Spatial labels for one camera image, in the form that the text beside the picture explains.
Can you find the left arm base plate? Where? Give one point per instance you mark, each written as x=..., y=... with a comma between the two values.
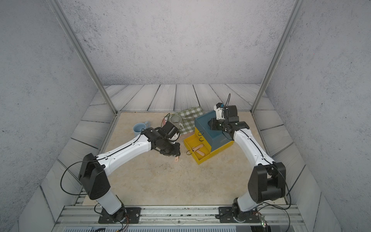
x=118, y=215

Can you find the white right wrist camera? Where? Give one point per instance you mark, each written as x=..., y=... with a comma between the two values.
x=219, y=111

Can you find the teal drawer cabinet box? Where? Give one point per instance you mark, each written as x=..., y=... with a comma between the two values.
x=218, y=137

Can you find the aluminium frame post right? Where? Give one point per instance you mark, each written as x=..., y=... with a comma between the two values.
x=278, y=53

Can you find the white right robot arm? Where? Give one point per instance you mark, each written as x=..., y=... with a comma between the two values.
x=268, y=178

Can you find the green striped ceramic cup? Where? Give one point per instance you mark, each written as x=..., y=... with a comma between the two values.
x=176, y=120

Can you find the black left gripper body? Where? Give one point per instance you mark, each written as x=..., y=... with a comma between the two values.
x=170, y=149

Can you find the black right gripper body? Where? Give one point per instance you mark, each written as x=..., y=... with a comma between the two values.
x=220, y=125

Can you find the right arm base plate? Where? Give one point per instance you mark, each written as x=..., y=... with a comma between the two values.
x=230, y=214

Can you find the aluminium frame post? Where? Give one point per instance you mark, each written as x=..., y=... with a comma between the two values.
x=278, y=53
x=63, y=21

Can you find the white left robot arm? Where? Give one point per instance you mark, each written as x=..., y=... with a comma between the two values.
x=95, y=170

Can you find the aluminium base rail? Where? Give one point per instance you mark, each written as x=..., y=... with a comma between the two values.
x=181, y=219

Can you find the aluminium frame post left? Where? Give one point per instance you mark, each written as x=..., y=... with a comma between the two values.
x=63, y=21

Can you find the green checkered cloth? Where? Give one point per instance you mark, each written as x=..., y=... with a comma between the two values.
x=188, y=117

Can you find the light blue mug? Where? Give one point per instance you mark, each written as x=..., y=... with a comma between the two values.
x=139, y=127

